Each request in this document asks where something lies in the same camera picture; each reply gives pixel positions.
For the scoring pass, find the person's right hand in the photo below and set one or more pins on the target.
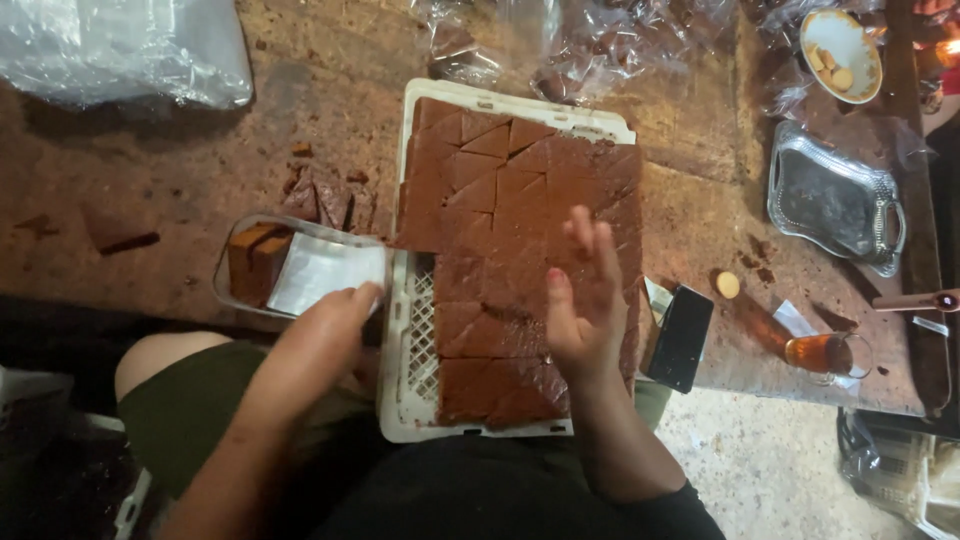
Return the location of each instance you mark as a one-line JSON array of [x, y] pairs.
[[589, 322]]

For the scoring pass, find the person's left hand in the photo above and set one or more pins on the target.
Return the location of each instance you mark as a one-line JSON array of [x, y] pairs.
[[315, 352]]

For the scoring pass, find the person's left fingers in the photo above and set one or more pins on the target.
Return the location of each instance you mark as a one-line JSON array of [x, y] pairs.
[[361, 298]]

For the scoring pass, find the clear plastic container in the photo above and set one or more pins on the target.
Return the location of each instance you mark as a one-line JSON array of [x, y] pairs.
[[225, 285]]

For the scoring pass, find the white paper sheet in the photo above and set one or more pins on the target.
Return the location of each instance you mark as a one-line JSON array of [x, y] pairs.
[[322, 274]]

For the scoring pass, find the white plastic crate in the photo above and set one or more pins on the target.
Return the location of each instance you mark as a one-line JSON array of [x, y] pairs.
[[409, 352]]

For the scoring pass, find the brown sweet block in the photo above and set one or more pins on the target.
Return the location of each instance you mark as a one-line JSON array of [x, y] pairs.
[[266, 266], [241, 259]]

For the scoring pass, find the heap of brown sweet scraps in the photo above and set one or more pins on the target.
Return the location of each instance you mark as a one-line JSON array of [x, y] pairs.
[[322, 202]]

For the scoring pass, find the slab of cut brown sweets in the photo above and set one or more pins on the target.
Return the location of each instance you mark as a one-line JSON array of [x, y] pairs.
[[487, 225]]

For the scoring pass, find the person's left leg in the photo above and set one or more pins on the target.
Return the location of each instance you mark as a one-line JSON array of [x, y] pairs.
[[161, 356]]

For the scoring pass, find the green shorts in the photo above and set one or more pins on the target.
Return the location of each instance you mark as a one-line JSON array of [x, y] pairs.
[[180, 412]]

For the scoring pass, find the black shirt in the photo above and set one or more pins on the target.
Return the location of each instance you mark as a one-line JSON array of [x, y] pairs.
[[510, 491]]

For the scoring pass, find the flat brown sweet offcut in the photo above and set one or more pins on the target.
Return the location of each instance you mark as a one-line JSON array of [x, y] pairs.
[[120, 231]]

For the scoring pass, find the folded paper slip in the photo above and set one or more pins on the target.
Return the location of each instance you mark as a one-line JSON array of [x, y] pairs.
[[658, 296]]

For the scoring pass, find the white plastic stool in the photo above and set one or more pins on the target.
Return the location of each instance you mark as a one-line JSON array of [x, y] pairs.
[[133, 506]]

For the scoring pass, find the black phone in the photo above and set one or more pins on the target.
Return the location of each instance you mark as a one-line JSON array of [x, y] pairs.
[[681, 339]]

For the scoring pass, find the crumpled clear plastic wrap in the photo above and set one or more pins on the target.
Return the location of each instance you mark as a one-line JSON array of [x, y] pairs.
[[592, 41]]

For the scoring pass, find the large clear plastic bag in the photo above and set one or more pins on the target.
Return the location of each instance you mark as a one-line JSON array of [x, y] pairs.
[[112, 49]]

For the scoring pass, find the round beige biscuit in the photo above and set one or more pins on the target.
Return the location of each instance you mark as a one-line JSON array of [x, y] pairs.
[[843, 79], [814, 58], [727, 285], [828, 58]]

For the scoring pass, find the small white paper wrapper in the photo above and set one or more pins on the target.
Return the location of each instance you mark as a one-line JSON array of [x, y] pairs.
[[795, 319]]

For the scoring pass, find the glass of tea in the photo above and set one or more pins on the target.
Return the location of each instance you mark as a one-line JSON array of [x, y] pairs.
[[825, 354]]

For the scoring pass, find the silver metal serving tray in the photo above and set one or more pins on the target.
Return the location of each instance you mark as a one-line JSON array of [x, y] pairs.
[[829, 199]]

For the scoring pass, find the white plate with gold rim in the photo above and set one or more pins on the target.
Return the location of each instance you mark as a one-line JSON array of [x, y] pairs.
[[847, 41]]

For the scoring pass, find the clear bag with white box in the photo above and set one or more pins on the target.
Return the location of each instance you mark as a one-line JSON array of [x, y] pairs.
[[900, 469]]

